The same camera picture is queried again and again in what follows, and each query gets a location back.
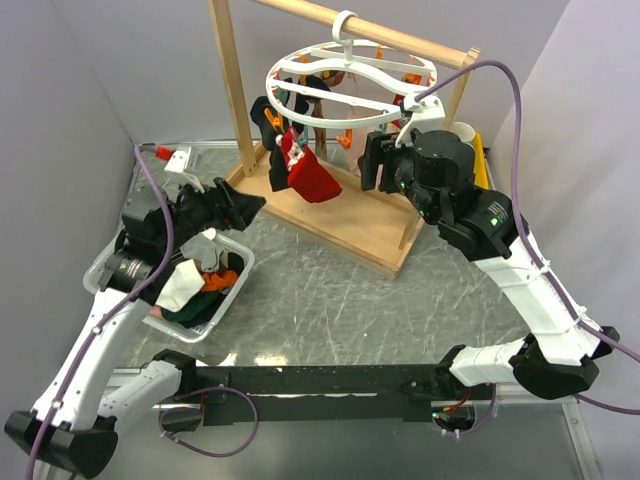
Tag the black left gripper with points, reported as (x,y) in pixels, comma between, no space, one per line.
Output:
(229,207)

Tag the pale pink sock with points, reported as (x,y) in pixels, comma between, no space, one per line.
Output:
(358,135)

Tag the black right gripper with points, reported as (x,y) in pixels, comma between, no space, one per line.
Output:
(380,150)

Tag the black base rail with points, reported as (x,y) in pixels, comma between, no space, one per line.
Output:
(227,395)

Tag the wooden drying rack stand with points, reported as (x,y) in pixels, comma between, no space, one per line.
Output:
(320,143)

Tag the yellow plastic tray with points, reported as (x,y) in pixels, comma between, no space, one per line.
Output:
(480,166)

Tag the red white christmas sock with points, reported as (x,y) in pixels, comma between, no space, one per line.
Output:
(307,177)

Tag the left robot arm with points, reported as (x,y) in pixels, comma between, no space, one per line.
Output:
(73,426)

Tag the orange sock in basket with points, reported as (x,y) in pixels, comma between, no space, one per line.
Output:
(218,281)

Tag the light blue mug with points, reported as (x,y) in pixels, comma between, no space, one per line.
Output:
(464,131)

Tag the white round clip hanger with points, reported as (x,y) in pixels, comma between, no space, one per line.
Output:
(346,83)

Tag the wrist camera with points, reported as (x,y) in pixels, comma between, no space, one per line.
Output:
(182,165)
(424,115)

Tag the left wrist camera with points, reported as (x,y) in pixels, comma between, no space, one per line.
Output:
(182,165)

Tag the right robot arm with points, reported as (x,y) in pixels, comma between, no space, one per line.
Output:
(436,174)

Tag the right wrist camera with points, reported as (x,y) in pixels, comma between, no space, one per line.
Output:
(424,115)

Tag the white plastic laundry basket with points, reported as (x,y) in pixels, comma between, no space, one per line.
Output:
(196,333)

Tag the grey sock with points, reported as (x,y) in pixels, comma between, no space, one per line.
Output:
(204,249)

